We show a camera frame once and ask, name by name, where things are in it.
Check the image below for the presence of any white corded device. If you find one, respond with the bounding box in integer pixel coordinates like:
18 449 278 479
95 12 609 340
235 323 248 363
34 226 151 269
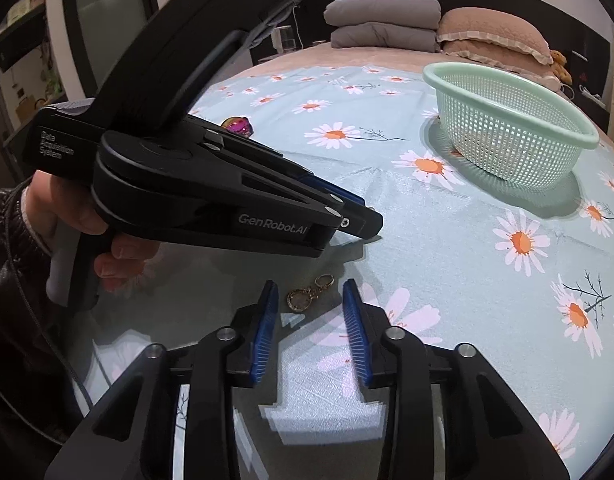
542 74 576 101

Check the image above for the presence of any grey folded quilt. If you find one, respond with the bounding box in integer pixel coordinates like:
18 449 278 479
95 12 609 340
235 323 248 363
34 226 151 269
330 22 442 54
323 0 442 31

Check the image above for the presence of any brown teddy bear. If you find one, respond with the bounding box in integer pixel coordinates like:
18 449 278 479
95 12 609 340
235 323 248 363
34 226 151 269
549 50 573 85

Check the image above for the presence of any small white appliance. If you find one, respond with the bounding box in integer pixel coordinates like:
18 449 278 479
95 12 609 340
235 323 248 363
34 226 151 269
271 25 296 54

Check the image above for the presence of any iridescent purple brooch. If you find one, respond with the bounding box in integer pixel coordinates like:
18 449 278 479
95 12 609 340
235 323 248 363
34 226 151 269
223 116 254 137

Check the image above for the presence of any white power strip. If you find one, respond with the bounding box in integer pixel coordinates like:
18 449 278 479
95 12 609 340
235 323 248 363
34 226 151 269
580 85 608 107

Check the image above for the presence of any beige bed cover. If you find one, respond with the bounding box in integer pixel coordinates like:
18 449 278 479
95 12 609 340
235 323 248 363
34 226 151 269
237 41 558 92

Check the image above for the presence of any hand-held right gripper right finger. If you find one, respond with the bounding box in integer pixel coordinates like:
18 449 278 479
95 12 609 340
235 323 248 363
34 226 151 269
342 277 572 480

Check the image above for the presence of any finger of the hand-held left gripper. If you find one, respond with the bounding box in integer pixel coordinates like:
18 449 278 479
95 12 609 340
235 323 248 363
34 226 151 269
184 111 368 208
202 130 384 241

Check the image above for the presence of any dark wall shelf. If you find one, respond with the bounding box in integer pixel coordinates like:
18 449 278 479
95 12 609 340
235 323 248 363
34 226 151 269
0 0 52 75

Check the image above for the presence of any pink frilled pillow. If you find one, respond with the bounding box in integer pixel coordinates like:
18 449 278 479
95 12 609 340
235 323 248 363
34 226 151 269
436 7 554 66
439 40 560 82

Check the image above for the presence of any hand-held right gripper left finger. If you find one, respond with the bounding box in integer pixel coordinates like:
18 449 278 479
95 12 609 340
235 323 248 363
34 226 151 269
44 280 280 480

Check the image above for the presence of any person's left forearm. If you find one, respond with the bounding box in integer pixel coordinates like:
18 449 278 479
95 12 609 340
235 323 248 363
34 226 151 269
0 180 90 461

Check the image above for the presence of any green plastic mesh basket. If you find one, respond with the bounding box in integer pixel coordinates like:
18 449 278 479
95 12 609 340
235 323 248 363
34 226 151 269
422 61 600 192

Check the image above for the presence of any dark glass door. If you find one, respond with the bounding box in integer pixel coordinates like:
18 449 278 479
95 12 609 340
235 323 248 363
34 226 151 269
62 0 161 92

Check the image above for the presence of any gold pendant earring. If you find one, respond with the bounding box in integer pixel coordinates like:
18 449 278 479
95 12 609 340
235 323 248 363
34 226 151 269
286 273 336 313

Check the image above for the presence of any person's left hand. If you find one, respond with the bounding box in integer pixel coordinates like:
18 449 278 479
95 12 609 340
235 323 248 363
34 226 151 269
23 170 160 293

